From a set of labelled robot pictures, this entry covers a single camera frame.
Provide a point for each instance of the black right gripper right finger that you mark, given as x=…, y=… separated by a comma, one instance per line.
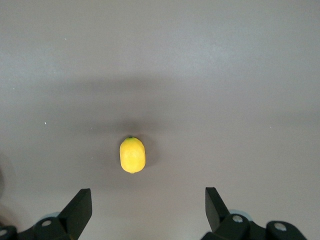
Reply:
x=220, y=220

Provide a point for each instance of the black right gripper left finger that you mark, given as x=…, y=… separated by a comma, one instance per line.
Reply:
x=75, y=217

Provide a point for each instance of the yellow lemon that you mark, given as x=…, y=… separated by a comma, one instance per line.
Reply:
x=132, y=157

